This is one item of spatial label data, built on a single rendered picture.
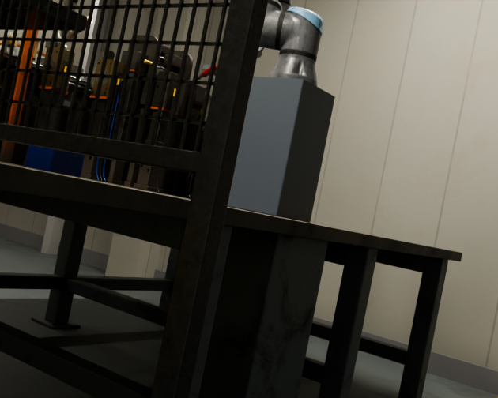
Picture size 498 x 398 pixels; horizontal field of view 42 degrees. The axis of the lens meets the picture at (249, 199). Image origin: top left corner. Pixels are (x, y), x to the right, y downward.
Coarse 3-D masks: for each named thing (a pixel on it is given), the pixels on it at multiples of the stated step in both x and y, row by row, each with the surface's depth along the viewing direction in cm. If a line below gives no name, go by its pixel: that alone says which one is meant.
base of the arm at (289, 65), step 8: (280, 56) 197; (288, 56) 194; (296, 56) 193; (304, 56) 193; (312, 56) 195; (280, 64) 194; (288, 64) 193; (296, 64) 192; (304, 64) 193; (312, 64) 195; (272, 72) 196; (280, 72) 193; (288, 72) 192; (296, 72) 192; (304, 72) 192; (312, 72) 194; (312, 80) 194
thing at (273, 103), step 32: (256, 96) 193; (288, 96) 187; (320, 96) 194; (256, 128) 192; (288, 128) 186; (320, 128) 197; (256, 160) 190; (288, 160) 185; (320, 160) 200; (256, 192) 189; (288, 192) 187
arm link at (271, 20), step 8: (272, 0) 196; (272, 8) 196; (280, 8) 199; (272, 16) 195; (264, 24) 194; (272, 24) 194; (264, 32) 195; (272, 32) 194; (264, 40) 196; (272, 40) 196; (272, 48) 200
